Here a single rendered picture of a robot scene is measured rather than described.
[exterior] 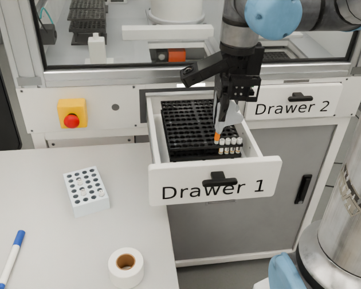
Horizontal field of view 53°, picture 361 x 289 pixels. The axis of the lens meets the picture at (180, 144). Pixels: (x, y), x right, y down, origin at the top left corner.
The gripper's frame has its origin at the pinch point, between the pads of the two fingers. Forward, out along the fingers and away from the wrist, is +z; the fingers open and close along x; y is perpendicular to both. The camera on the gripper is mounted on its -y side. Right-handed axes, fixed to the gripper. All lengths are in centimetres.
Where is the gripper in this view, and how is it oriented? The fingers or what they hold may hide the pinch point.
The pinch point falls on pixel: (215, 127)
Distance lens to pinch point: 83.4
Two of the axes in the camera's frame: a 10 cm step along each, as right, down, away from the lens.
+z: -0.6, 8.0, 5.9
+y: 9.9, -0.1, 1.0
